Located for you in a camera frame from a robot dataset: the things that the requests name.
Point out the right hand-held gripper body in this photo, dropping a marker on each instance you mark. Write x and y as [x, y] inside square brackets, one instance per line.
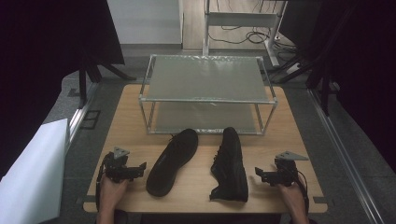
[288, 172]

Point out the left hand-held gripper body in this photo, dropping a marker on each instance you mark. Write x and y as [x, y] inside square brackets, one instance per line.
[116, 169]

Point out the black lace-up shoe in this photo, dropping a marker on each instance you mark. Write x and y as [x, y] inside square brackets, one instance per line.
[230, 165]

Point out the black shoe sole up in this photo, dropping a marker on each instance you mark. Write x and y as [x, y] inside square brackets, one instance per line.
[172, 161]

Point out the metal two-tier shoe rack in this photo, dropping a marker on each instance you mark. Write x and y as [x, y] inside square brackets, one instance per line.
[205, 79]

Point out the person's right hand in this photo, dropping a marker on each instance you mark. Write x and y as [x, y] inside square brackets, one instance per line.
[291, 197]

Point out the person's dark clothing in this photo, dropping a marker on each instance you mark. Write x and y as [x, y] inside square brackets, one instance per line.
[202, 219]

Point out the white board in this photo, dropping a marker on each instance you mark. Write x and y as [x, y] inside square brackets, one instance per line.
[31, 174]

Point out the black stand legs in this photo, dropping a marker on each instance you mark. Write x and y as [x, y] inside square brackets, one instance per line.
[323, 77]
[93, 73]

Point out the white power strip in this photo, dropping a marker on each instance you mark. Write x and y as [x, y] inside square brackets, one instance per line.
[293, 68]

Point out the black curtain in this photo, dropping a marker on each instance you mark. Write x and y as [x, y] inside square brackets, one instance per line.
[364, 62]
[46, 46]

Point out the white cabinet panel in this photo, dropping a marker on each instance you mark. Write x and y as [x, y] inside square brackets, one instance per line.
[143, 21]

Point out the black floor frame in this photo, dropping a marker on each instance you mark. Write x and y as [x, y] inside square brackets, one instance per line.
[90, 119]

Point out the aluminium floor rail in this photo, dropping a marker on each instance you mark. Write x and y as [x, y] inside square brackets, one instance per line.
[345, 149]
[81, 109]

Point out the white desk frame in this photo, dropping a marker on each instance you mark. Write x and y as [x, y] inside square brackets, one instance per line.
[239, 19]

